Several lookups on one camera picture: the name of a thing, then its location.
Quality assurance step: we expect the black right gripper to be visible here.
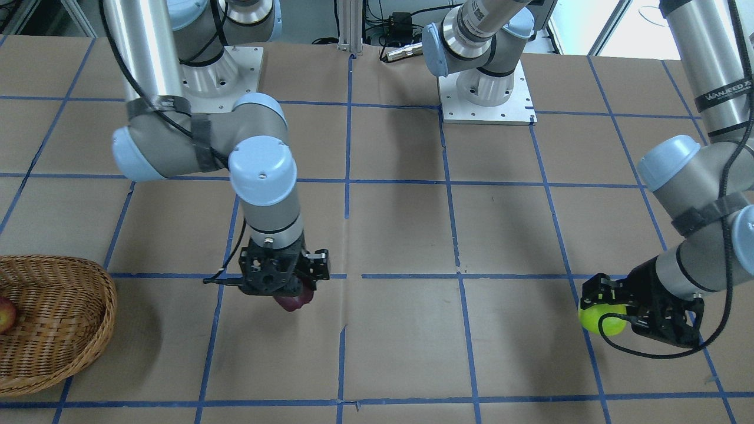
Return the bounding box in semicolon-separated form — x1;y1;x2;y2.
238;236;331;296

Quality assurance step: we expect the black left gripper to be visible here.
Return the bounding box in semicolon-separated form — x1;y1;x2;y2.
581;259;705;348

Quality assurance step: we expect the green apple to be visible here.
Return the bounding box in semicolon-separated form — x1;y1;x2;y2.
578;302;628;337

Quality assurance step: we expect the dark red apple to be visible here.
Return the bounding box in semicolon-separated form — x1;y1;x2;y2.
274;284;315;312

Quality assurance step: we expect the red apple with yellow patch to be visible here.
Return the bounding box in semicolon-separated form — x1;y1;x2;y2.
0;296;17;334

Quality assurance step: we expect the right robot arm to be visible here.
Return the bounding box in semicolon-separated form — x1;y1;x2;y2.
98;1;330;310

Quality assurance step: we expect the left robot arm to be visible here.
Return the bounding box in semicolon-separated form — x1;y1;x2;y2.
422;1;753;355

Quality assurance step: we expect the woven wicker basket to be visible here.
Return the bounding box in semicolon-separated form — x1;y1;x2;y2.
1;254;117;397

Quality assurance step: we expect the silver metal connector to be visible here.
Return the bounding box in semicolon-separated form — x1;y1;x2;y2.
380;42;423;64

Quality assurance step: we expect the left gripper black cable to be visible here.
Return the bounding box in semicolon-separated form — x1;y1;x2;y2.
596;0;754;360

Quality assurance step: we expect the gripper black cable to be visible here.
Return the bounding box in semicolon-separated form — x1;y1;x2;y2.
97;0;248;286
596;0;754;360

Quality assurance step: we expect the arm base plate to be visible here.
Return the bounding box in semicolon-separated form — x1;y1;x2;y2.
437;61;538;125
180;46;264;114

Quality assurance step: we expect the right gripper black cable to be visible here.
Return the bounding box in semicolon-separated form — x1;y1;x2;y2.
97;0;248;286

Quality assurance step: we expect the aluminium frame post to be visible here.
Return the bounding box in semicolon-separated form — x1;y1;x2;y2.
336;0;363;57

